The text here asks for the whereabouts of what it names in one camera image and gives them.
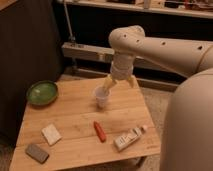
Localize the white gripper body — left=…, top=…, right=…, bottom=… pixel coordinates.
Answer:
left=110, top=53, right=135, bottom=80

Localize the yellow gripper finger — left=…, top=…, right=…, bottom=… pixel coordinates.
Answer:
left=103, top=75, right=116, bottom=92
left=127, top=75, right=137, bottom=87

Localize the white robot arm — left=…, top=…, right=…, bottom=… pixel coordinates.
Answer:
left=104, top=25, right=213, bottom=171

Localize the green ceramic bowl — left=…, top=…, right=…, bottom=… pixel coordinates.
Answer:
left=26, top=80, right=58, bottom=106

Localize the translucent plastic cup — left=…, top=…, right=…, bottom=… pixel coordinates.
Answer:
left=94, top=86, right=110, bottom=108

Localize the wooden table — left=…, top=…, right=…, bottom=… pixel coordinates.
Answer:
left=9, top=78, right=160, bottom=171

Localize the grey metal beam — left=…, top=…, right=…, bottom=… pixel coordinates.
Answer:
left=62, top=42, right=114, bottom=63

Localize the red marker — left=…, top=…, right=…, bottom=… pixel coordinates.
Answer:
left=93, top=121, right=106, bottom=142

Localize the metal pole stand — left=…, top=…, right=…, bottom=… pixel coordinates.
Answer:
left=63, top=0, right=76, bottom=46

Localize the white tube with box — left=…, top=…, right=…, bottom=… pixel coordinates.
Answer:
left=114, top=125, right=148, bottom=151

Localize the white sponge block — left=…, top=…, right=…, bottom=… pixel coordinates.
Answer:
left=42, top=124, right=62, bottom=146

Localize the wooden shelf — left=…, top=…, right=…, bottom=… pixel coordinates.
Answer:
left=56, top=0, right=213, bottom=19

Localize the grey rectangular block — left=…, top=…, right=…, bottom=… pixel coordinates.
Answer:
left=25, top=144, right=49, bottom=164

